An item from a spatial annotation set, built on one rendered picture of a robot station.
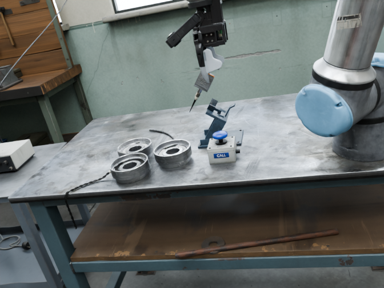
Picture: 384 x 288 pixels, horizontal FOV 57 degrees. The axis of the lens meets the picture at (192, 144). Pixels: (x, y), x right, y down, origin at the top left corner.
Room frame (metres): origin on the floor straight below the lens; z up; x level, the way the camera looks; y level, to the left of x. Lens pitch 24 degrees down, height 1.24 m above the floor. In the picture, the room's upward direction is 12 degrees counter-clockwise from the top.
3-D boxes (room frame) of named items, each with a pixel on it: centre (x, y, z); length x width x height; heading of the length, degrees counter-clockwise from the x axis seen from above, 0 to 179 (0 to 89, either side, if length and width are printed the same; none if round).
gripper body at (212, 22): (0.97, -0.10, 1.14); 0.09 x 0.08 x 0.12; 74
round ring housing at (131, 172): (0.86, 0.18, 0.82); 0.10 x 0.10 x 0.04
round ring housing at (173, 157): (0.90, 0.06, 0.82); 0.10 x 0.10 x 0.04
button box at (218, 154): (0.85, -0.08, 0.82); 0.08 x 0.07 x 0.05; 76
